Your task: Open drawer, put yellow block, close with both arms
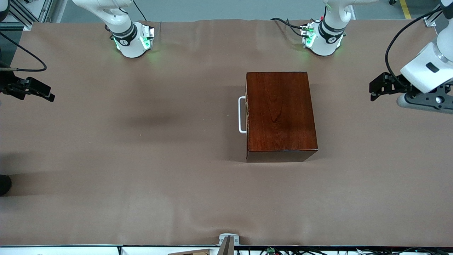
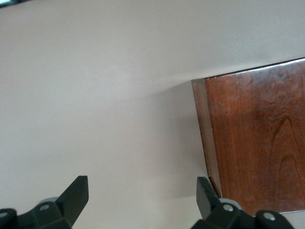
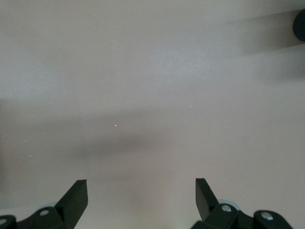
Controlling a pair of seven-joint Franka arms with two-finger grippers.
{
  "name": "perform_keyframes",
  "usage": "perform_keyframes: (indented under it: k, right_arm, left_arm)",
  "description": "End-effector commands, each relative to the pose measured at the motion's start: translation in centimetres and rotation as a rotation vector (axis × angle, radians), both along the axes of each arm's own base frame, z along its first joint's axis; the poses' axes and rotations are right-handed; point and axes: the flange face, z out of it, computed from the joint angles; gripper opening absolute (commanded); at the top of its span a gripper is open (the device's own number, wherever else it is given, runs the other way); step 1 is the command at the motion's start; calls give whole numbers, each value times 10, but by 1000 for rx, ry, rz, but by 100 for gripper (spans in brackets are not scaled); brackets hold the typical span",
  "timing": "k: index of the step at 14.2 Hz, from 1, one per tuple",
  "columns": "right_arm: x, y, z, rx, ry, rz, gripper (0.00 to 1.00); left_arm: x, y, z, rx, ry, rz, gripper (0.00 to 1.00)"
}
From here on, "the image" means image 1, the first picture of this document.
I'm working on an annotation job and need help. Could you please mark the white metal drawer handle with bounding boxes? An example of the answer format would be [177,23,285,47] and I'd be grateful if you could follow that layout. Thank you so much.
[239,96,248,134]

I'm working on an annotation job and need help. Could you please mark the dark brown wooden drawer box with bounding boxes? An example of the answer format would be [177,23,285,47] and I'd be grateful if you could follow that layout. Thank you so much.
[246,72,318,163]

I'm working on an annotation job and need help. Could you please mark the black round object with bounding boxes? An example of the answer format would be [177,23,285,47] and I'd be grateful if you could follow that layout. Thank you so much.
[0,175,12,197]

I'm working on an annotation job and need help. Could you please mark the brown table mat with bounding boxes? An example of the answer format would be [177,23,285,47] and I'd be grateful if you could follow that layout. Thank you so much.
[0,18,453,247]

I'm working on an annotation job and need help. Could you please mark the light wooden board piece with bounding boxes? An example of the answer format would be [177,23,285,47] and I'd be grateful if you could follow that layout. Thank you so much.
[168,249,213,255]

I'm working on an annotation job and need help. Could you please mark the black left arm wrist cable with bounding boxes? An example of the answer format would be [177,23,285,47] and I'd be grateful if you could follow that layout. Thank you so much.
[385,8,445,90]

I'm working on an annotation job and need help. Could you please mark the black arm wrist cable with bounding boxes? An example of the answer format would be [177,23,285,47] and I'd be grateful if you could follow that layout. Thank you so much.
[385,8,445,90]
[0,31,48,72]

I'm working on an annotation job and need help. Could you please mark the black right arm wrist cable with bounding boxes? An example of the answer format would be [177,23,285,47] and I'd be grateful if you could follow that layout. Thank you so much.
[0,31,48,72]

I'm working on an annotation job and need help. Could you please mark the aluminium frame profile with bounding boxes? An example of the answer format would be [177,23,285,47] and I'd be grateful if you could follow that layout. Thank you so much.
[424,0,447,27]
[0,0,53,31]

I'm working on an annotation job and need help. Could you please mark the black left arm base cables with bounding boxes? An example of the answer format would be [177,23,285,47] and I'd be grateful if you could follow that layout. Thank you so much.
[271,16,321,38]

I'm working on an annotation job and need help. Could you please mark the black right arm base cable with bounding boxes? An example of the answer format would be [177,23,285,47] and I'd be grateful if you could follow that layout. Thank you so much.
[133,0,149,22]

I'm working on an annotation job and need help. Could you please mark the grey metal camera bracket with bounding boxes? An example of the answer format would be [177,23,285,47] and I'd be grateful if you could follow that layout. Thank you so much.
[219,233,240,255]

